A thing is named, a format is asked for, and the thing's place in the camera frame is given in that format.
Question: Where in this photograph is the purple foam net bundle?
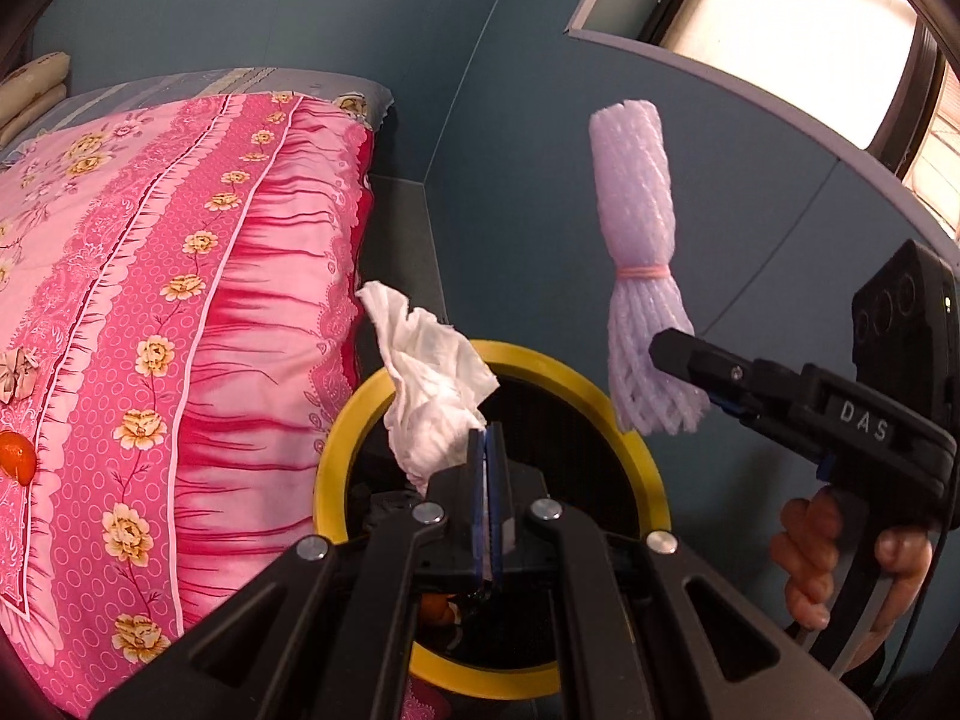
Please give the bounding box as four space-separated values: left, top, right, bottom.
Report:
589 99 709 436

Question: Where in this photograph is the beige cloth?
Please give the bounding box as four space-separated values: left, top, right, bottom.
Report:
0 346 41 405

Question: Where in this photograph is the person right hand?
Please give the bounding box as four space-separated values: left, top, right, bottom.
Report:
770 488 934 670

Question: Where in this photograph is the pink floral quilt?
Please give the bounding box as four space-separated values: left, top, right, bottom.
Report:
2 91 374 718

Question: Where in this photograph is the beige folded quilt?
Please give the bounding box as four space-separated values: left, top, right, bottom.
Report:
0 52 70 146

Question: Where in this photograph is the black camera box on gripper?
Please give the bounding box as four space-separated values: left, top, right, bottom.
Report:
851 239 958 434

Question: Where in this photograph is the window with white frame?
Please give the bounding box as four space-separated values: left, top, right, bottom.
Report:
569 0 958 234

